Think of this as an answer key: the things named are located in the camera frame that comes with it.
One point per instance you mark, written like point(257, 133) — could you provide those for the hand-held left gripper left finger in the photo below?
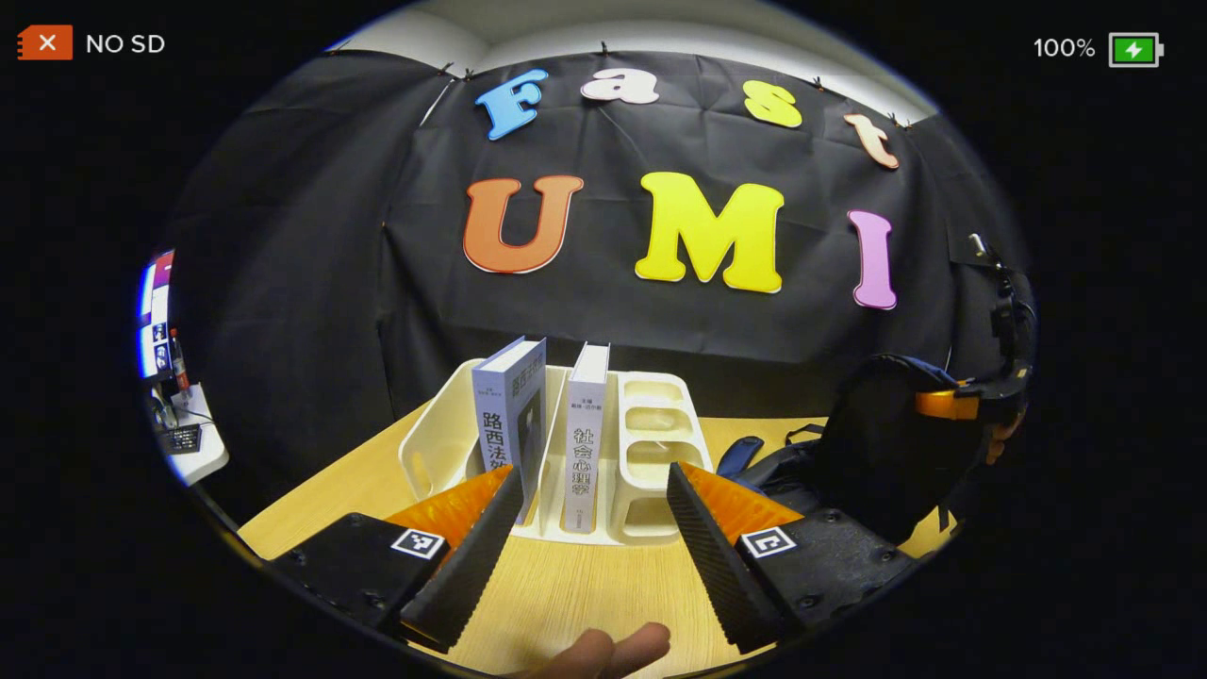
point(481, 556)

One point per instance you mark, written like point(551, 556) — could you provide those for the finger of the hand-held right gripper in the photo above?
point(948, 405)

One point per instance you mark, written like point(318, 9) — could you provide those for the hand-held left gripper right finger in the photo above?
point(712, 556)

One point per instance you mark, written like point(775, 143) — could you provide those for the blue schoolbag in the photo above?
point(877, 453)

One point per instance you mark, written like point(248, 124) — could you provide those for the white plastic bookshelf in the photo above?
point(651, 453)

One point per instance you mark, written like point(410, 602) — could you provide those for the grey book with figure cover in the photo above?
point(504, 415)

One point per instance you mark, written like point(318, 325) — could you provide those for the white book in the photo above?
point(585, 443)

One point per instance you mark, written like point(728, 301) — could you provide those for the white side table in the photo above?
point(203, 462)

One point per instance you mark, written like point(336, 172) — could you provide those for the red bottle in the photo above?
point(179, 363)

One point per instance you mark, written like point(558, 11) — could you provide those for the computer monitor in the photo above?
point(156, 311)

